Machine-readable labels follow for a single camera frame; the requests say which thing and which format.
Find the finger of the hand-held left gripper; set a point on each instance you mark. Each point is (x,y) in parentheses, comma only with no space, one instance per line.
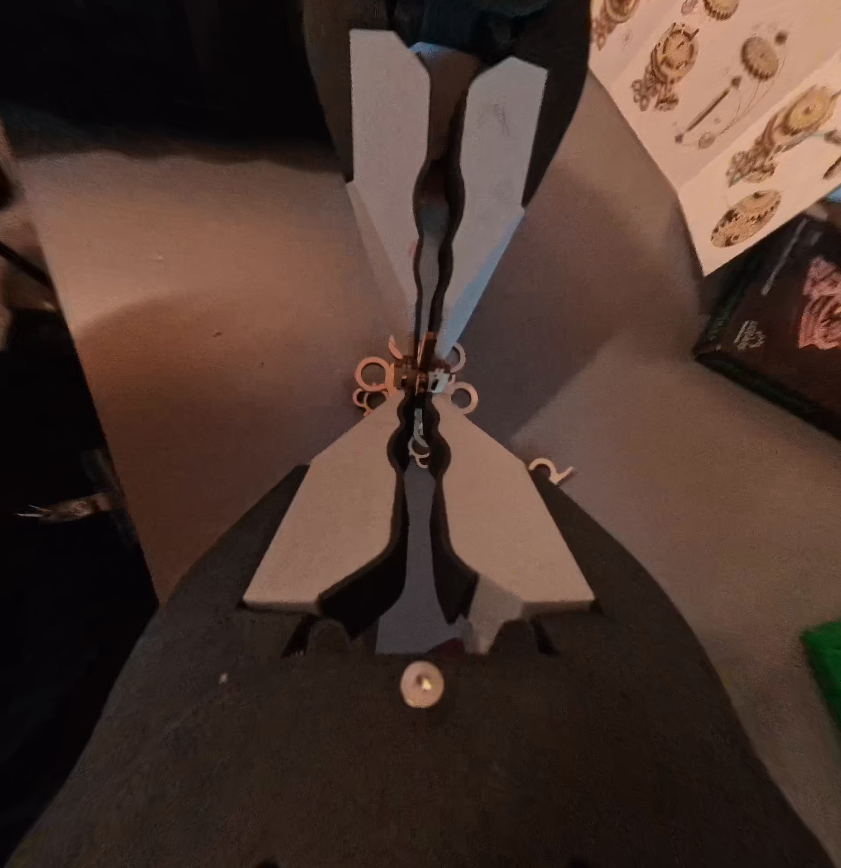
(386,135)
(495,149)

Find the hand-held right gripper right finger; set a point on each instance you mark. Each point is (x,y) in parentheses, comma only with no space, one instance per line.
(508,536)

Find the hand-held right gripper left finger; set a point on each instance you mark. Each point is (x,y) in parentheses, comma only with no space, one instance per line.
(325,536)

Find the wooden gear model assembly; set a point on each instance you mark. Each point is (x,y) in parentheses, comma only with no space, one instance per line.
(420,380)

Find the person's left forearm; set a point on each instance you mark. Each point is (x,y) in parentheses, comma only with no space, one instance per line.
(156,68)

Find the black model kit box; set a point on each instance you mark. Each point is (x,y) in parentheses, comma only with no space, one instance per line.
(766,339)

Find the folded paper instruction sheet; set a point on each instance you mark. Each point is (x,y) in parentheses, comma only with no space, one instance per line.
(732,203)

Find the green plastic bin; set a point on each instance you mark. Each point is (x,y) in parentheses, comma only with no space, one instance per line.
(831,678)

